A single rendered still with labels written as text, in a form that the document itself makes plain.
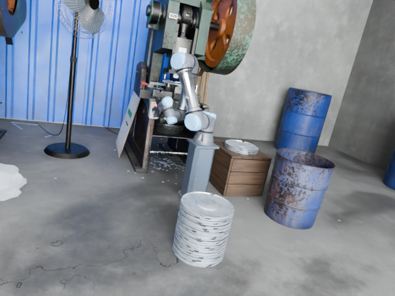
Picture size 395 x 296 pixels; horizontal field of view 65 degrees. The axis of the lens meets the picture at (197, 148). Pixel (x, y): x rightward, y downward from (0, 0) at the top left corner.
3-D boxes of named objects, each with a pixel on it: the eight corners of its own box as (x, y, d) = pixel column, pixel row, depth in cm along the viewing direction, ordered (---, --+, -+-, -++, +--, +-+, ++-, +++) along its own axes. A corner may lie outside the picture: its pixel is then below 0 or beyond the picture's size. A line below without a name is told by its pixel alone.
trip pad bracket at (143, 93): (149, 113, 259) (151, 89, 254) (137, 111, 255) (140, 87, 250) (147, 111, 264) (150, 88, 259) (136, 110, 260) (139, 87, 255)
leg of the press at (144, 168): (148, 172, 270) (163, 68, 245) (134, 172, 265) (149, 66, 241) (130, 141, 351) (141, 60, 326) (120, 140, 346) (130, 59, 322)
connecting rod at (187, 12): (190, 48, 270) (197, 6, 260) (177, 45, 265) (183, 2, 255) (183, 47, 288) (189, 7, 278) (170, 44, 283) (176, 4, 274)
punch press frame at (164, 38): (193, 155, 288) (222, 2, 252) (148, 153, 271) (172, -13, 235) (170, 132, 358) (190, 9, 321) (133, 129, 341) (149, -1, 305)
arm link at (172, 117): (183, 121, 225) (178, 107, 226) (173, 121, 216) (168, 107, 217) (175, 124, 230) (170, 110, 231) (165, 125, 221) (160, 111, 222)
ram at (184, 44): (188, 73, 274) (194, 38, 266) (172, 70, 268) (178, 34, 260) (182, 71, 289) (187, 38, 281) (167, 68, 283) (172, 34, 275)
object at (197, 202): (236, 201, 177) (236, 199, 177) (230, 224, 149) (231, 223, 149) (188, 188, 182) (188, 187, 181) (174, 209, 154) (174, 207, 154)
